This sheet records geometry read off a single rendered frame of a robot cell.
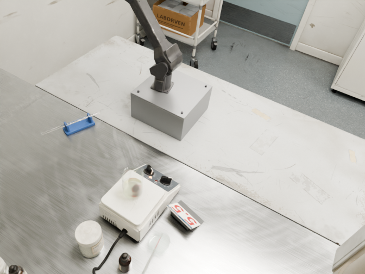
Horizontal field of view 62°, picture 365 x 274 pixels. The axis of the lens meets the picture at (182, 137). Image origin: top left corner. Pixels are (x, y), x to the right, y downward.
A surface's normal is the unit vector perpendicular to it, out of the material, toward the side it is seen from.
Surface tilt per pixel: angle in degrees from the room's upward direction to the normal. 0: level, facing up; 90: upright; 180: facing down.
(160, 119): 90
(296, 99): 0
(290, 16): 90
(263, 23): 90
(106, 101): 0
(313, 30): 90
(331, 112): 0
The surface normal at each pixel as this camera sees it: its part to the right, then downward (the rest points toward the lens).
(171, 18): -0.45, 0.63
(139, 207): 0.11, -0.68
